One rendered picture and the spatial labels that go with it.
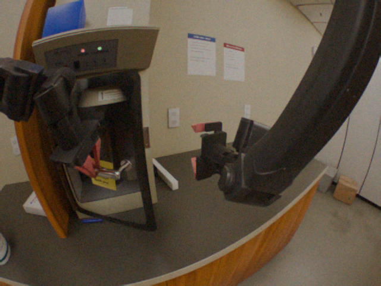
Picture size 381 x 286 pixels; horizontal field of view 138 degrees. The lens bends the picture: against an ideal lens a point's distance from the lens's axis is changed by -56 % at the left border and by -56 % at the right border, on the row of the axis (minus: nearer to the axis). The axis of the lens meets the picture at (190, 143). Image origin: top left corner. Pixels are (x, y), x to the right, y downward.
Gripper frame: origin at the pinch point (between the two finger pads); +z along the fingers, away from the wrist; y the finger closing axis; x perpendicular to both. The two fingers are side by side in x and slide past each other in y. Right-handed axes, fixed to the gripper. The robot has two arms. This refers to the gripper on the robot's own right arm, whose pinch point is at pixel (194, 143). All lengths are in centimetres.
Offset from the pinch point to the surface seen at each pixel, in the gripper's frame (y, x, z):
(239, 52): 42, -70, 55
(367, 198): -111, -270, -93
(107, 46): 26.2, 21.0, 4.2
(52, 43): 29.0, 35.0, 1.6
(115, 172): 0.7, 21.7, -8.3
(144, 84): 15.8, 9.8, 12.1
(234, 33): 57, -66, 56
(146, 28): 29.7, 12.3, 1.0
